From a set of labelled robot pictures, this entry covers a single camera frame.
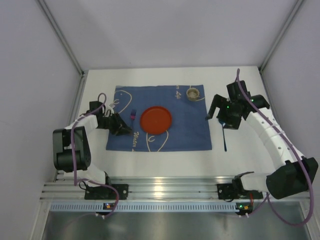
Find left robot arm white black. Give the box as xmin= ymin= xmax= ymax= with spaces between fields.
xmin=52 ymin=100 xmax=133 ymax=186

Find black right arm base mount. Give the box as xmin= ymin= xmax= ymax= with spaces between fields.
xmin=216 ymin=173 xmax=263 ymax=202

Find aluminium front rail base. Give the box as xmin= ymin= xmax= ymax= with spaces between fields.
xmin=41 ymin=176 xmax=312 ymax=201

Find aluminium frame rail left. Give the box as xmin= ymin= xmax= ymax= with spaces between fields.
xmin=36 ymin=0 xmax=84 ymax=76

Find blue cloth placemat gold print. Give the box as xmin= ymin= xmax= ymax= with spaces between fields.
xmin=106 ymin=85 xmax=212 ymax=152

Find aluminium frame rail right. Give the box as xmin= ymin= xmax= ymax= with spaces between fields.
xmin=258 ymin=0 xmax=306 ymax=74

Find orange plastic plate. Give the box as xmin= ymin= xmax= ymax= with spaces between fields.
xmin=139 ymin=106 xmax=173 ymax=135

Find speckled ceramic cup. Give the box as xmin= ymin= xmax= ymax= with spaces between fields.
xmin=186 ymin=87 xmax=200 ymax=102

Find iridescent purple fork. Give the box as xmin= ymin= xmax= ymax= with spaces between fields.
xmin=130 ymin=109 xmax=137 ymax=135

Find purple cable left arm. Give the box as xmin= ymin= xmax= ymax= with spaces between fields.
xmin=59 ymin=93 xmax=121 ymax=227

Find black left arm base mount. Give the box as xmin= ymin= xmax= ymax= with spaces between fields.
xmin=78 ymin=176 xmax=129 ymax=200

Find aluminium frame rail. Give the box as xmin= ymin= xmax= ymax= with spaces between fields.
xmin=36 ymin=0 xmax=84 ymax=76
xmin=258 ymin=0 xmax=306 ymax=74

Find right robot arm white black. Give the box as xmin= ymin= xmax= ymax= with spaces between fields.
xmin=205 ymin=80 xmax=319 ymax=200

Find blue metal spoon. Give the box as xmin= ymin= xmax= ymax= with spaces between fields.
xmin=218 ymin=120 xmax=228 ymax=152

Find slotted grey cable duct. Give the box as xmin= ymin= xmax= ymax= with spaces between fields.
xmin=50 ymin=201 xmax=252 ymax=213

